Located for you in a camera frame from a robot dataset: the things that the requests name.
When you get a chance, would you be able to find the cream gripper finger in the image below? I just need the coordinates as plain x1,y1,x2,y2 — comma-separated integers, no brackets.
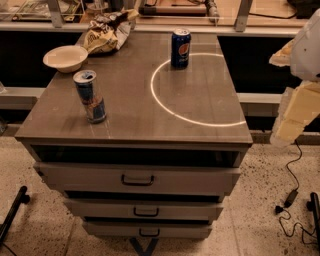
270,81,320,146
269,40,293,67

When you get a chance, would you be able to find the metal shelf rail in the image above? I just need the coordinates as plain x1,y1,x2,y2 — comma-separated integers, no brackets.
0,0,320,38

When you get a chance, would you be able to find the top drawer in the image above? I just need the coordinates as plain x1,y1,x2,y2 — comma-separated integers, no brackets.
34,162,240,196

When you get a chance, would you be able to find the redbull can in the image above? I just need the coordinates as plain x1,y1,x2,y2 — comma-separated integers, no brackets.
73,70,106,123

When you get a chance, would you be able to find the black stand leg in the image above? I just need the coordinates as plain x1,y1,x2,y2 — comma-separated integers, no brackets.
306,192,320,250
0,186,30,245

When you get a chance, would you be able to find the white bowl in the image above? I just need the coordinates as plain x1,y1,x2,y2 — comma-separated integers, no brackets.
43,45,88,73

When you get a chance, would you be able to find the black power cable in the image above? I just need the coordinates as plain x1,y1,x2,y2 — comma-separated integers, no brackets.
274,139,318,246

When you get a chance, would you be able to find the grey drawer cabinet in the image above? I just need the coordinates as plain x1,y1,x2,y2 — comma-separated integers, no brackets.
16,33,252,226

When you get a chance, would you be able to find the black stand leg right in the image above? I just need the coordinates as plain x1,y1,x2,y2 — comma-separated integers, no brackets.
306,192,320,250

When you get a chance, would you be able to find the black stand leg left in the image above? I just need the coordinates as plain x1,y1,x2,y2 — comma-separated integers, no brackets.
0,186,30,245

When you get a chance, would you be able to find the blue pepsi can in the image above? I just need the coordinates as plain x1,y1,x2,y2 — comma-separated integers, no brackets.
171,28,191,69

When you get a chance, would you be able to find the drawer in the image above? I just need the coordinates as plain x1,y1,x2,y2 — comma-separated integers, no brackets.
83,222,212,239
64,199,223,222
34,162,240,196

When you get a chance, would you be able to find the bottom drawer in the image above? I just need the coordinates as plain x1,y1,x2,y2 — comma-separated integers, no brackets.
83,222,212,239

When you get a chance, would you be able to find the middle drawer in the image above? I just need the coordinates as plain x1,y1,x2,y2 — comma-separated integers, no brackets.
64,199,223,222

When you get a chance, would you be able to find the crumpled chip bag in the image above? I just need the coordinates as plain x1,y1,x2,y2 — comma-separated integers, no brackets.
83,9,138,55

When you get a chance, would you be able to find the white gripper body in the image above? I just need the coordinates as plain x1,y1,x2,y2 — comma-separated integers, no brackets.
290,9,320,82

